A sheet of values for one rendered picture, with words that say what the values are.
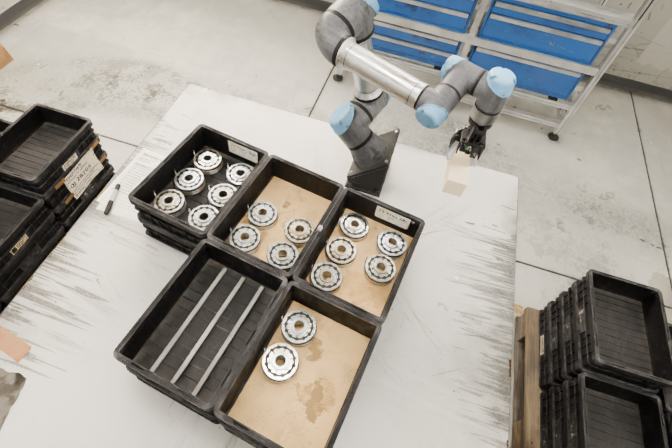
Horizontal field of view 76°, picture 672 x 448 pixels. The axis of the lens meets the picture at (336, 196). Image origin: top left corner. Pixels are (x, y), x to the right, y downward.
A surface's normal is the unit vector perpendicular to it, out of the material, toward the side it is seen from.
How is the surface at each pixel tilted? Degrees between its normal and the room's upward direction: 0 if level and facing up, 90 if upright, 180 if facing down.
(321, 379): 0
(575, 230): 0
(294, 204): 0
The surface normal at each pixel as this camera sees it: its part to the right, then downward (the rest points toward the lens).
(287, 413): 0.11, -0.59
